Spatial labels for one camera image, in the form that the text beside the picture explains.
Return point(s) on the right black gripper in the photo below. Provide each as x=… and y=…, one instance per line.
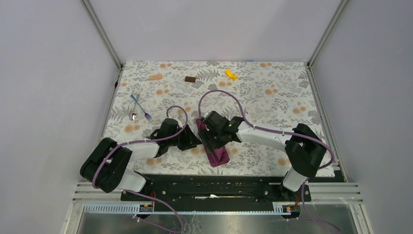
x=206, y=134

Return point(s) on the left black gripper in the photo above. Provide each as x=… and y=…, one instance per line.
x=190, y=140

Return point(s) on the purple cloth napkin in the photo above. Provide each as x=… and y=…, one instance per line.
x=216, y=156

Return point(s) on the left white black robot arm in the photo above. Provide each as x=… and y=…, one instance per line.
x=107, y=165

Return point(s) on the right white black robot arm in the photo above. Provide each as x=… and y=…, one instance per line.
x=303, y=148

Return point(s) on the floral patterned table mat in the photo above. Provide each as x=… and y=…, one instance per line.
x=267, y=94

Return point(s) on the brown toy block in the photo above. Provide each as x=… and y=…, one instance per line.
x=190, y=79

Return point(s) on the orange toy block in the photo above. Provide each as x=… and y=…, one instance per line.
x=156, y=77

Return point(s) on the yellow toy piece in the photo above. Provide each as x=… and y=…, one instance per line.
x=231, y=75

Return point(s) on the left aluminium frame post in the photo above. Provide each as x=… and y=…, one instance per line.
x=102, y=32

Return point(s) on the aluminium frame post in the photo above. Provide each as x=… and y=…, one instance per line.
x=340, y=9
x=102, y=32

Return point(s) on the right aluminium frame post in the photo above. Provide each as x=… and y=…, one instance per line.
x=340, y=9

